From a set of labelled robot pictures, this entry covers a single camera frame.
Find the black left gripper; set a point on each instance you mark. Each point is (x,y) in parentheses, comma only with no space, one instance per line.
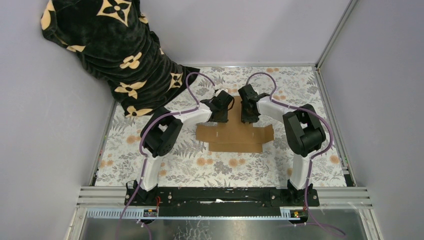
(221,119)

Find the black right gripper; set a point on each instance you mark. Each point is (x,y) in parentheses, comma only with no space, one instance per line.
(245,119)

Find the brown cardboard box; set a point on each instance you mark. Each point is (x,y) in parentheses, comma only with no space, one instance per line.
(235,136)

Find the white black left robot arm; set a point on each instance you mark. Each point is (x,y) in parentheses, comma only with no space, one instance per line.
(163,129)

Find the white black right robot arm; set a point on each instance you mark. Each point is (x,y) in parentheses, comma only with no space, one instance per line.
(303,130)

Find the floral patterned table mat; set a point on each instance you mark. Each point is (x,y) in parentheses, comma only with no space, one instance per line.
(190,162)

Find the black floral plush blanket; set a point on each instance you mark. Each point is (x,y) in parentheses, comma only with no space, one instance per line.
(114,43)

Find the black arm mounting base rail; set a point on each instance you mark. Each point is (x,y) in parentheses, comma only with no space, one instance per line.
(234,200)

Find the aluminium frame post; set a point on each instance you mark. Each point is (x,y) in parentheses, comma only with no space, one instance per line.
(335,34)

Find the white slotted cable duct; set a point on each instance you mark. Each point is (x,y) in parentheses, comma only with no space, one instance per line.
(160,214)

